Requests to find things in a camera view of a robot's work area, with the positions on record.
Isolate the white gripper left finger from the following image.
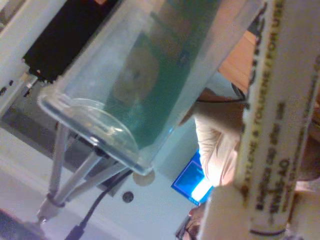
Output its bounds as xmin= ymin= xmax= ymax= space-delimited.
xmin=198 ymin=186 xmax=251 ymax=240

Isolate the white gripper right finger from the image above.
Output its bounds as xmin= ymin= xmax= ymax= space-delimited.
xmin=288 ymin=181 xmax=320 ymax=240

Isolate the white marker with black cap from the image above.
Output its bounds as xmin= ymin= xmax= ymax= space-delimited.
xmin=234 ymin=0 xmax=320 ymax=236

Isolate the blue lit screen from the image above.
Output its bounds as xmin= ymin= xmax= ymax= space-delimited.
xmin=171 ymin=152 xmax=216 ymax=206

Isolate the beige round ceiling fixture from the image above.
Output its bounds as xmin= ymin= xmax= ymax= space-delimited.
xmin=132 ymin=172 xmax=156 ymax=187

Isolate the dark round ceiling fixture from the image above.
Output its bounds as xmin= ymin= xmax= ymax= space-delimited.
xmin=122 ymin=191 xmax=135 ymax=204

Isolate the clear plastic container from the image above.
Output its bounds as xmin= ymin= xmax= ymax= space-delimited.
xmin=37 ymin=0 xmax=266 ymax=176

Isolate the silver tripod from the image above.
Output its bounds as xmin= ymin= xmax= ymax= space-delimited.
xmin=37 ymin=122 xmax=131 ymax=226

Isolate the dark oval webcam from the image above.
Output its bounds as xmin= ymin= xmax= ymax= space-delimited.
xmin=0 ymin=207 xmax=47 ymax=240

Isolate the black rectangular box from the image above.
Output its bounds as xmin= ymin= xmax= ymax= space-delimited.
xmin=22 ymin=0 xmax=112 ymax=84

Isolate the black webcam cable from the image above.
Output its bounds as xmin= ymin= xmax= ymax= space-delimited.
xmin=64 ymin=169 xmax=132 ymax=240

